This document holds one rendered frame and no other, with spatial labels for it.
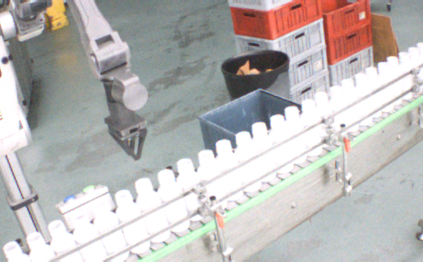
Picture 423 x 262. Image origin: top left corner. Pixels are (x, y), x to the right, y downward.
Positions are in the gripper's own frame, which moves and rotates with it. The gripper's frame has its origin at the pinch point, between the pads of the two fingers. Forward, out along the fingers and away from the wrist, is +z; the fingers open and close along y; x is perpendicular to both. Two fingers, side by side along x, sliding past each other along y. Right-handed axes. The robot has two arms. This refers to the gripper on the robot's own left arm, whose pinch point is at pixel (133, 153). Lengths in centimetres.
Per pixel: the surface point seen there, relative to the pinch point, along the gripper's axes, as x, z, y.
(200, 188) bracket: -11.7, 12.6, -6.6
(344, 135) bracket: -56, 16, -12
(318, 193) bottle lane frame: -50, 35, -6
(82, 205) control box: 13.4, 13.7, 11.8
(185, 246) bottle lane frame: -4.0, 26.8, -6.4
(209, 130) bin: -50, 33, 52
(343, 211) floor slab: -131, 124, 63
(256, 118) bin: -77, 42, 58
